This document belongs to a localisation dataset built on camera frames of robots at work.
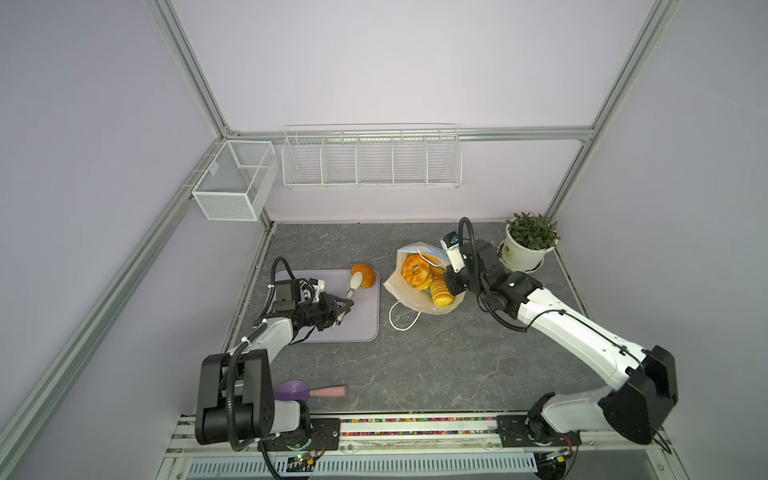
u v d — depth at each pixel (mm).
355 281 946
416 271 956
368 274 997
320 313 779
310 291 799
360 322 956
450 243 683
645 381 396
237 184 991
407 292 927
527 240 936
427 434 753
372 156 990
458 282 706
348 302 853
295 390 771
